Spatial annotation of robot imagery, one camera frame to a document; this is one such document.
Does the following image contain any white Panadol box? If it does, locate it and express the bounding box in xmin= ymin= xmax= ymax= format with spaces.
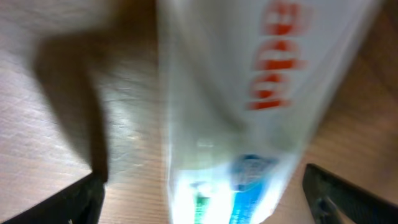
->
xmin=158 ymin=0 xmax=381 ymax=223

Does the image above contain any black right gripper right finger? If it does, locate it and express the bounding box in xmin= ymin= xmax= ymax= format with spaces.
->
xmin=302 ymin=164 xmax=397 ymax=224

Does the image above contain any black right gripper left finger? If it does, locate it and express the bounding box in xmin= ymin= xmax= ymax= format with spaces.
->
xmin=3 ymin=173 xmax=105 ymax=224

